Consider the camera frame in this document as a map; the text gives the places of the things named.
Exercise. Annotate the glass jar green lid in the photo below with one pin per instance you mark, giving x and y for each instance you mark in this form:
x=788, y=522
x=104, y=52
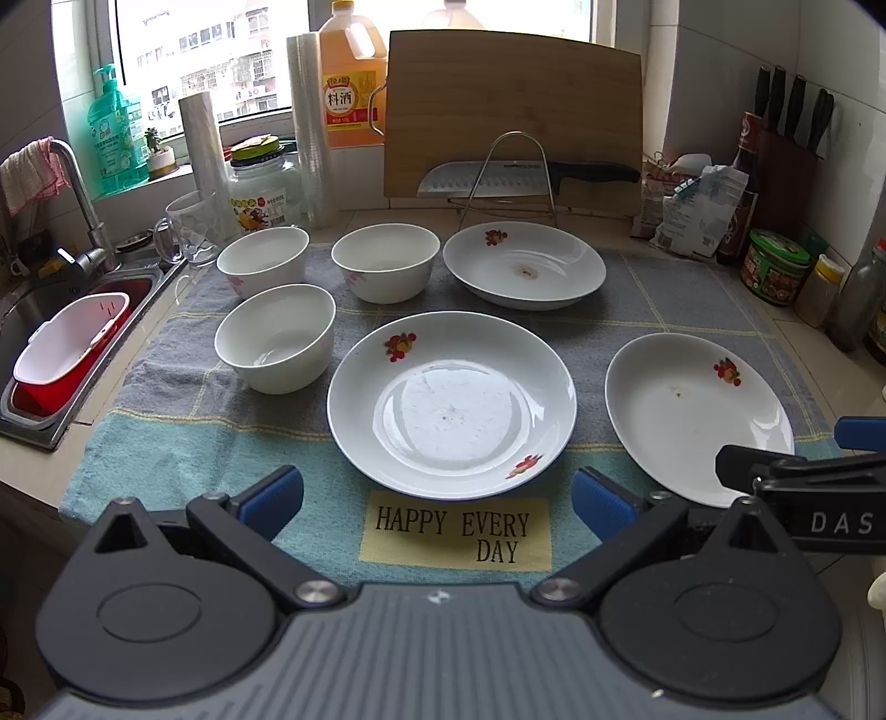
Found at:
x=264, y=184

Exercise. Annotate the white seasoning bag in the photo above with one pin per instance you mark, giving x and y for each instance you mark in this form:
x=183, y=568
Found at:
x=696, y=217

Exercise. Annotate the pink cloth on faucet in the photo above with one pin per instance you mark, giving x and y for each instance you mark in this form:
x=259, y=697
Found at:
x=32, y=174

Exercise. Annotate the orange cooking wine jug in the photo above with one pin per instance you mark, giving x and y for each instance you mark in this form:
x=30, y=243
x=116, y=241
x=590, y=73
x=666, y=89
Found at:
x=354, y=66

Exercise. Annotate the white floral plate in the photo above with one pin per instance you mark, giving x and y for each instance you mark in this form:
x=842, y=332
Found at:
x=676, y=400
x=523, y=266
x=451, y=405

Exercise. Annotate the grey blue kitchen towel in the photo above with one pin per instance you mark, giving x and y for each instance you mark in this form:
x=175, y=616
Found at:
x=184, y=423

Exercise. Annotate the bamboo cutting board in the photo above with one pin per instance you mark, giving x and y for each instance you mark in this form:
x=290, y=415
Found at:
x=463, y=95

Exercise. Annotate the green dish soap bottle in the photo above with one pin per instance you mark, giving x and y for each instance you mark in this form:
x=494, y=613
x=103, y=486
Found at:
x=117, y=135

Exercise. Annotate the tall plastic wrap roll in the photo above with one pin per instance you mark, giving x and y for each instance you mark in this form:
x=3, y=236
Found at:
x=313, y=152

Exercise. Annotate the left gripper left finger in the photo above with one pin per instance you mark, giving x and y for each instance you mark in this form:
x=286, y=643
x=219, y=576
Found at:
x=240, y=531

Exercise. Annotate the metal wire rack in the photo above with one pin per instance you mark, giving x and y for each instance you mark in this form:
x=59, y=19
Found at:
x=512, y=179

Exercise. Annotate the red white sink basket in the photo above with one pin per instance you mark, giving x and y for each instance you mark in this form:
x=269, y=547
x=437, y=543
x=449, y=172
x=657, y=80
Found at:
x=62, y=351

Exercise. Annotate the green lid sauce jar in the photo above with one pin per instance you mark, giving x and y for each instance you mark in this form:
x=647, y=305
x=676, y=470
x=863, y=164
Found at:
x=774, y=268

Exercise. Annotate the small potted plant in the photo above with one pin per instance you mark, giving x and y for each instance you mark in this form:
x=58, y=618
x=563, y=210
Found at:
x=161, y=157

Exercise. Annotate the short plastic bag roll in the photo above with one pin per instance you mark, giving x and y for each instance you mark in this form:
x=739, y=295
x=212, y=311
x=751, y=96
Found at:
x=205, y=154

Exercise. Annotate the red white snack bag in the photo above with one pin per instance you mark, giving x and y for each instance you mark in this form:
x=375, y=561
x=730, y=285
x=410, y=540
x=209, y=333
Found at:
x=660, y=180

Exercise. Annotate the yellow lid spice jar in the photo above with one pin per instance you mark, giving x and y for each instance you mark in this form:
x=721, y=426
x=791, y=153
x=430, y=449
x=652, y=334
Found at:
x=819, y=291

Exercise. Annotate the white bowl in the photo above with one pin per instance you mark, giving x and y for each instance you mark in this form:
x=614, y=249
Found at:
x=386, y=264
x=280, y=340
x=265, y=259

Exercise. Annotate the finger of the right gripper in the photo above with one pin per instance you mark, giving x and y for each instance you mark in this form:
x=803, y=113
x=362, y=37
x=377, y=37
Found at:
x=861, y=433
x=737, y=466

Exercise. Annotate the kitchen knife black handle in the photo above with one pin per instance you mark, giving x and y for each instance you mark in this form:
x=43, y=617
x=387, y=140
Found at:
x=453, y=179

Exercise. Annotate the dark knife block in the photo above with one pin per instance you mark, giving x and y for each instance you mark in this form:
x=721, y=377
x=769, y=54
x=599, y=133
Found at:
x=787, y=167

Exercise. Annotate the dark soy sauce bottle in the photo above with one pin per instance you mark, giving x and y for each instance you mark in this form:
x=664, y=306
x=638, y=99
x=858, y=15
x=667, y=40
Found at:
x=730, y=249

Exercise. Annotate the chrome kitchen faucet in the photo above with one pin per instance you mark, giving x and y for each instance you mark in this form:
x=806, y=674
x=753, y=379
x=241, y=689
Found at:
x=104, y=255

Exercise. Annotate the clear glass mug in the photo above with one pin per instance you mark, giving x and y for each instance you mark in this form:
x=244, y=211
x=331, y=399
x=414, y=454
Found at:
x=189, y=231

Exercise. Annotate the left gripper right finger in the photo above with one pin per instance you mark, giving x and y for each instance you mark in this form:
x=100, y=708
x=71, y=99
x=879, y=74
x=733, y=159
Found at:
x=635, y=531

